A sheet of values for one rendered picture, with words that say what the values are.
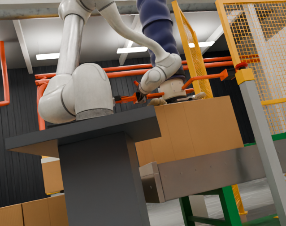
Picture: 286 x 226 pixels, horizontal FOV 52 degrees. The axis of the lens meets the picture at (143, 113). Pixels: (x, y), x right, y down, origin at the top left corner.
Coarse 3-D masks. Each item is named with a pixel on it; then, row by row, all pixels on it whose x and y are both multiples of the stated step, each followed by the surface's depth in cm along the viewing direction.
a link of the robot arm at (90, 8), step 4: (80, 0) 151; (84, 0) 151; (88, 0) 150; (92, 0) 150; (96, 0) 149; (100, 0) 149; (104, 0) 149; (108, 0) 150; (112, 0) 151; (84, 4) 152; (88, 4) 152; (92, 4) 151; (96, 4) 151; (100, 4) 150; (104, 4) 150; (88, 8) 154; (92, 8) 154; (96, 8) 153; (100, 8) 151
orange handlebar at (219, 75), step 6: (192, 78) 184; (198, 78) 184; (204, 78) 186; (186, 84) 192; (186, 90) 207; (192, 90) 209; (126, 96) 196; (132, 96) 197; (150, 96) 200; (156, 96) 205; (120, 102) 198; (126, 102) 200
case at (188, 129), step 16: (224, 96) 192; (160, 112) 179; (176, 112) 181; (192, 112) 184; (208, 112) 186; (224, 112) 189; (160, 128) 176; (176, 128) 178; (192, 128) 181; (208, 128) 183; (224, 128) 186; (144, 144) 186; (160, 144) 173; (176, 144) 175; (192, 144) 178; (208, 144) 180; (224, 144) 182; (240, 144) 185; (144, 160) 191; (160, 160) 171; (176, 160) 173
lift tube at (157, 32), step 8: (144, 0) 214; (152, 24) 209; (160, 24) 209; (168, 24) 211; (144, 32) 216; (152, 32) 210; (160, 32) 207; (168, 32) 208; (160, 40) 205; (168, 40) 207; (168, 48) 204; (176, 48) 209; (152, 56) 208; (152, 64) 212; (184, 80) 211
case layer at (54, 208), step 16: (0, 208) 143; (16, 208) 145; (32, 208) 147; (48, 208) 148; (64, 208) 150; (0, 224) 141; (16, 224) 143; (32, 224) 145; (48, 224) 146; (64, 224) 148
